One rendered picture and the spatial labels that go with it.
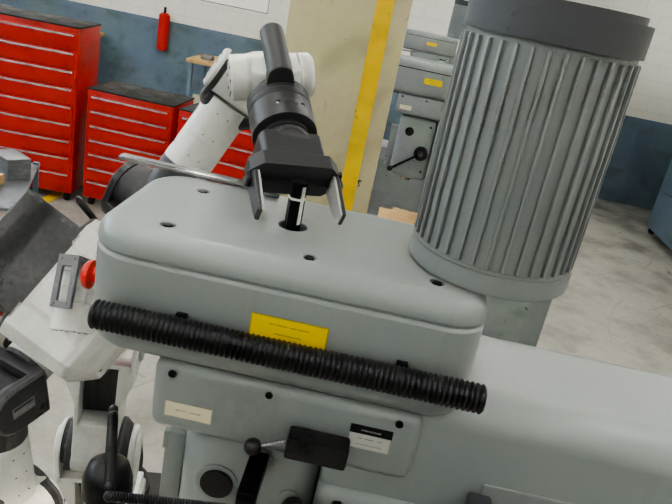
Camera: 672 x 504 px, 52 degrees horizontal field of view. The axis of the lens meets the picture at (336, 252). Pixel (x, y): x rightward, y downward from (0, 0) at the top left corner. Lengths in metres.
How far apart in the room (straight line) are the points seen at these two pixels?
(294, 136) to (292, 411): 0.35
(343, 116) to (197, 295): 1.85
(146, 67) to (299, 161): 9.71
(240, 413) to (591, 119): 0.52
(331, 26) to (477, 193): 1.84
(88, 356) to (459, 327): 0.74
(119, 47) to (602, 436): 10.08
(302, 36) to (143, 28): 8.01
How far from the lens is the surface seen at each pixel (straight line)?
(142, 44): 10.54
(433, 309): 0.77
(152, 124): 5.87
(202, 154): 1.29
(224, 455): 0.95
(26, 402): 1.33
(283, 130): 0.91
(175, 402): 0.89
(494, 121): 0.76
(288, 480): 0.95
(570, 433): 0.90
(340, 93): 2.58
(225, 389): 0.86
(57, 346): 1.30
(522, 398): 0.90
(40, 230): 1.33
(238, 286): 0.78
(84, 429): 1.79
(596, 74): 0.76
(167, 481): 1.10
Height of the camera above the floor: 2.19
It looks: 21 degrees down
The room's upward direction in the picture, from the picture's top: 11 degrees clockwise
